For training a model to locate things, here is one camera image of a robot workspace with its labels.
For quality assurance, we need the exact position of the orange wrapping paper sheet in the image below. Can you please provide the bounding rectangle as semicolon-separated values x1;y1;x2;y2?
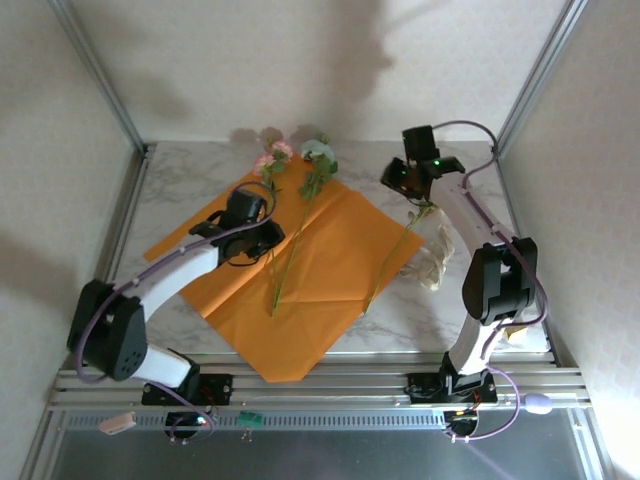
143;152;425;384

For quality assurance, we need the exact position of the peach fake flower stem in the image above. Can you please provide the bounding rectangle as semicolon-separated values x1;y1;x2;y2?
363;198;444;315

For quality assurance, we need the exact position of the beige fabric ribbon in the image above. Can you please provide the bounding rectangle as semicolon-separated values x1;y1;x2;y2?
399;209;456;291

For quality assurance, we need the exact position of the pale blue fake flower stem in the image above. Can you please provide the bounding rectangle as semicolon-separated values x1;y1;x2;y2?
272;135;340;314

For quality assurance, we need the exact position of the small yellow block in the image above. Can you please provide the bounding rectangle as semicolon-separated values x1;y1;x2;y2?
502;324;531;349

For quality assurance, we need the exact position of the black controller board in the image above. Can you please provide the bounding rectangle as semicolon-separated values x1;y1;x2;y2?
443;408;480;441
165;410;211;444

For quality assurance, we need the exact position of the small pink block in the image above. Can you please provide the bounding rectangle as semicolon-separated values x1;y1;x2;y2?
98;410;137;435

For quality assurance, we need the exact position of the grey metal panel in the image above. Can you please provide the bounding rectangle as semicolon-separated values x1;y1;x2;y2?
22;427;609;480

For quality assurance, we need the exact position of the aluminium side rail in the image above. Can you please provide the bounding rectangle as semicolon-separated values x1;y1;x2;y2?
492;149;576;369
74;144;154;369

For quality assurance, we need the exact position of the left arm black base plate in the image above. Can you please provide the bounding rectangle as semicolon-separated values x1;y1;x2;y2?
141;373;235;406

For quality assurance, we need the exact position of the aluminium upright post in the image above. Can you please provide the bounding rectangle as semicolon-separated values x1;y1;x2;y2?
47;0;149;154
492;0;589;156

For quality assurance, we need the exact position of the aluminium mounting rail frame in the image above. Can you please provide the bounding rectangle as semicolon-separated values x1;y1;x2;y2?
47;349;591;412

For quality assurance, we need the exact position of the slotted grey cable duct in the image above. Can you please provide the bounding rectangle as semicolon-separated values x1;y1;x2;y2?
64;409;446;431

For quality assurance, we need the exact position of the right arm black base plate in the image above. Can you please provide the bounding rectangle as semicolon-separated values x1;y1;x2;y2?
405;372;500;405

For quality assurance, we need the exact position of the lavender oval cable adapter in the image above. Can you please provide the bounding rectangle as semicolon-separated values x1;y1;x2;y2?
522;392;554;415

